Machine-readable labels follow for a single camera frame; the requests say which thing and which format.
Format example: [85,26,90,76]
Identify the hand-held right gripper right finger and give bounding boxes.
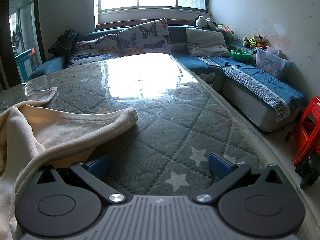
[194,152,284,204]

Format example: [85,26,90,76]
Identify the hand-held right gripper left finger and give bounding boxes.
[36,153,127,204]

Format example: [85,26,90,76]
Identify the cream fleece garment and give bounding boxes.
[0,87,139,240]

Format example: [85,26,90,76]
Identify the hanging dark clothes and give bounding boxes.
[12,24,23,48]

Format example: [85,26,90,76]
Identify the black stool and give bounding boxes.
[295,150,320,189]

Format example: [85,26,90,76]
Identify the red plastic stool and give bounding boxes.
[286,96,320,167]

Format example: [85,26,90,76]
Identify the blue patterned sofa cover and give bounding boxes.
[199,55,308,123]

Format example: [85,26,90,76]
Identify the blue corner sofa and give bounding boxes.
[29,24,308,132]

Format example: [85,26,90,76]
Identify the green bowl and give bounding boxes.
[230,50,251,61]

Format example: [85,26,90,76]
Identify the clear plastic storage box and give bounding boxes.
[255,46,292,79]

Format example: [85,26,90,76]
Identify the small butterfly print pillow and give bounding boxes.
[75,34,119,55]

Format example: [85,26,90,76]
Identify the grey pillow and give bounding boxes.
[185,27,230,57]

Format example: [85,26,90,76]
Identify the light blue cabinet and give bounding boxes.
[14,47,38,82]

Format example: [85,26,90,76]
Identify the black bag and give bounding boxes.
[47,29,79,55]

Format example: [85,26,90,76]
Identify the large butterfly print pillow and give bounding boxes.
[117,18,174,57]

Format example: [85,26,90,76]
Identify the pink and green toy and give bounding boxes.
[216,24,234,35]

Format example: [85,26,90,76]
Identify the panda plush toy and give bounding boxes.
[195,15,217,29]

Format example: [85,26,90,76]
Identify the dark door frame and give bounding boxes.
[0,0,47,90]

